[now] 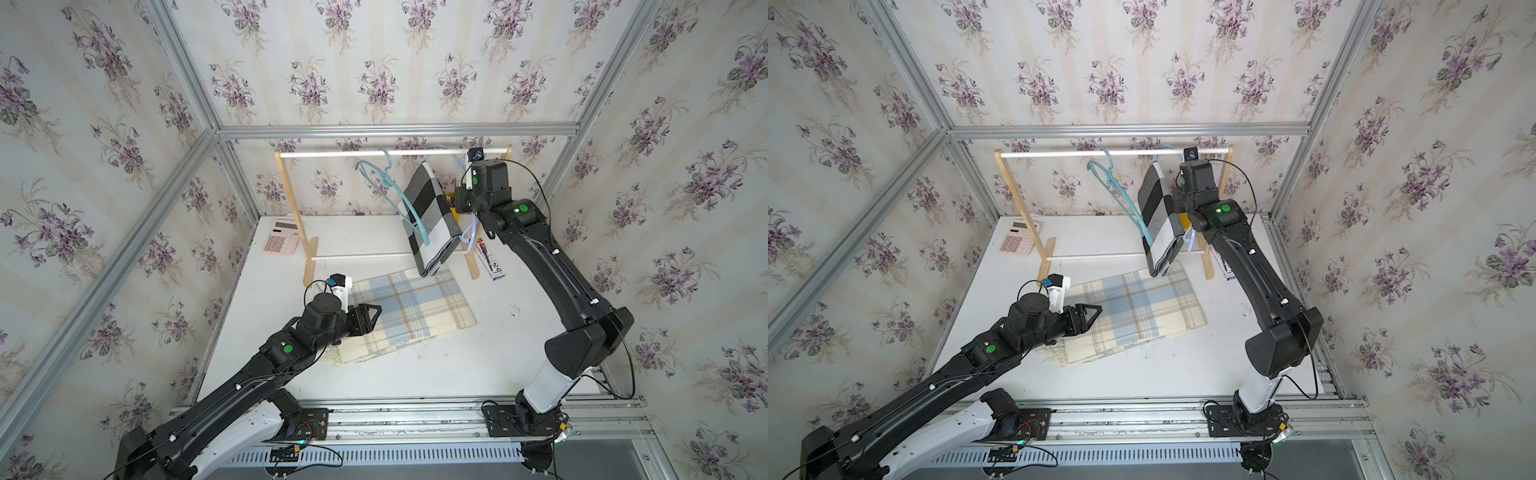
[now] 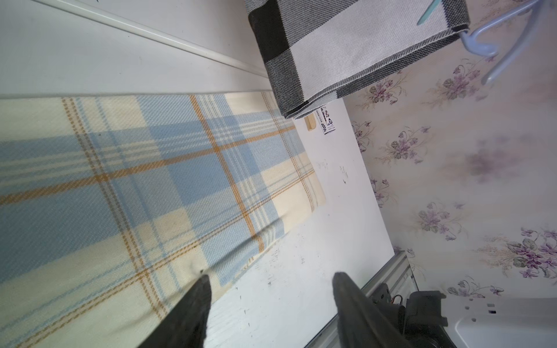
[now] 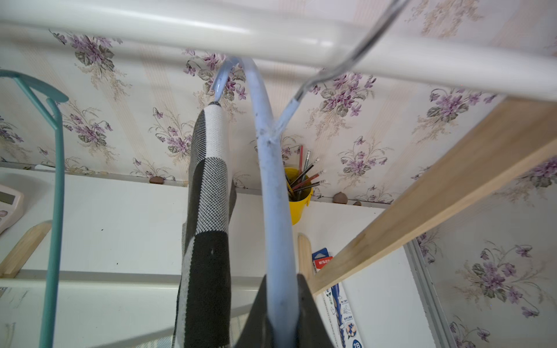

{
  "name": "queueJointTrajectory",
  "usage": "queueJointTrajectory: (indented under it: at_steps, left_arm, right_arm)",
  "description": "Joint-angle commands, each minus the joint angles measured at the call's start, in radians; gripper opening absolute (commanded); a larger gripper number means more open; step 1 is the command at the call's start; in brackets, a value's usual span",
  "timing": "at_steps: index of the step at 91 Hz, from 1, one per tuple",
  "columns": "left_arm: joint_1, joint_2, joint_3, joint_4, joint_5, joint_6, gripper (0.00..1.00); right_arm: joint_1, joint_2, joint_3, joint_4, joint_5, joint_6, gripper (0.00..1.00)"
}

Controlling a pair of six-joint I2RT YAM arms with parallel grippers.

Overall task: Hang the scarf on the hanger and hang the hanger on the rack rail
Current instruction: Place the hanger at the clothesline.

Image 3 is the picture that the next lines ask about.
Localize wooden clothes rack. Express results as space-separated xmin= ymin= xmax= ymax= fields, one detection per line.
xmin=0 ymin=0 xmax=557 ymax=348

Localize blue white pencil box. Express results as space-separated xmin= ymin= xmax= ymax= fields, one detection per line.
xmin=311 ymin=247 xmax=364 ymax=348

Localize pencils in cup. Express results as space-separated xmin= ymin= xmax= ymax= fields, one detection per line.
xmin=285 ymin=145 xmax=324 ymax=202

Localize black white checkered scarf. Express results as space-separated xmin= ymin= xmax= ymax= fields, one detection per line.
xmin=172 ymin=101 xmax=236 ymax=347

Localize light blue clothes hanger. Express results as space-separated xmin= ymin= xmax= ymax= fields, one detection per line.
xmin=213 ymin=1 xmax=407 ymax=347

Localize teal clothes hanger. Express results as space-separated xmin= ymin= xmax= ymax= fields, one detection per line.
xmin=1 ymin=70 xmax=69 ymax=347

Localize yellow pencil cup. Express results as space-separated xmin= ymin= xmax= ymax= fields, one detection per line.
xmin=284 ymin=168 xmax=313 ymax=226

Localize pink calculator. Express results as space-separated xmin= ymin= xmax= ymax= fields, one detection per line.
xmin=0 ymin=185 xmax=25 ymax=234

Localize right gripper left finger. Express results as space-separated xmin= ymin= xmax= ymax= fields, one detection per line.
xmin=235 ymin=276 xmax=272 ymax=348

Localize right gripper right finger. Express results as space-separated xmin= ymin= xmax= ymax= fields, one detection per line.
xmin=297 ymin=273 xmax=334 ymax=348

